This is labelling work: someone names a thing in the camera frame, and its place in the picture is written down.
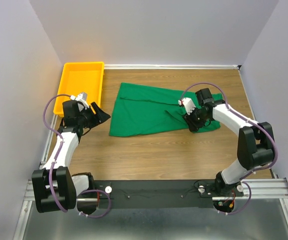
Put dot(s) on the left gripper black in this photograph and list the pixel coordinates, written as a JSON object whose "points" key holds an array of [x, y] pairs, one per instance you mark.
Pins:
{"points": [[100, 117]]}

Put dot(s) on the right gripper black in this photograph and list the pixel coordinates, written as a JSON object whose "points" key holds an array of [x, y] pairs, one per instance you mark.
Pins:
{"points": [[193, 126]]}

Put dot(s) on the green t shirt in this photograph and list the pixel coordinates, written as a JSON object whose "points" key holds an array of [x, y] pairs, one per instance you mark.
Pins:
{"points": [[145, 110]]}

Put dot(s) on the yellow plastic tray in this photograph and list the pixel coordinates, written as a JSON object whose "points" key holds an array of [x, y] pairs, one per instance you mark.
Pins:
{"points": [[83, 77]]}

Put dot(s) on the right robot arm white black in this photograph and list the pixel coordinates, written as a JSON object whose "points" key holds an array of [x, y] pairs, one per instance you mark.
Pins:
{"points": [[221, 111]]}

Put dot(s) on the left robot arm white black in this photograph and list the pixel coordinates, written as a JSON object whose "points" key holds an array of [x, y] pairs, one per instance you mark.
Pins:
{"points": [[53, 186]]}

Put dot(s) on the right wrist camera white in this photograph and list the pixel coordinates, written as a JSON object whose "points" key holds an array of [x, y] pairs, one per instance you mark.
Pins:
{"points": [[187, 104]]}

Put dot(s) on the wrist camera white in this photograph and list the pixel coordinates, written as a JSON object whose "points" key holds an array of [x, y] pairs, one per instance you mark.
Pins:
{"points": [[81, 98], [187, 104]]}

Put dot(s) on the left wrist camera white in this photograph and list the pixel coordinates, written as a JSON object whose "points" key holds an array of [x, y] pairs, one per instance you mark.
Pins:
{"points": [[81, 98]]}

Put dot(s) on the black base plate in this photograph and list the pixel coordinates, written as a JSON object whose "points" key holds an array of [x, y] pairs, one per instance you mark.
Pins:
{"points": [[156, 194]]}

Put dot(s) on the aluminium front rail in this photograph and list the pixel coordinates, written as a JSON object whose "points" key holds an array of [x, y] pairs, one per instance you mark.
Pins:
{"points": [[275, 188]]}

